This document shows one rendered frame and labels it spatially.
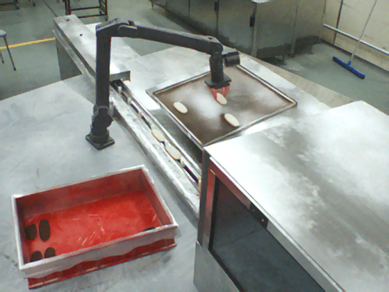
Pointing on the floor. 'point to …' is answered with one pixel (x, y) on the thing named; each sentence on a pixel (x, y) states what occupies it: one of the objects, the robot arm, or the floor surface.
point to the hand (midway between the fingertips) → (219, 96)
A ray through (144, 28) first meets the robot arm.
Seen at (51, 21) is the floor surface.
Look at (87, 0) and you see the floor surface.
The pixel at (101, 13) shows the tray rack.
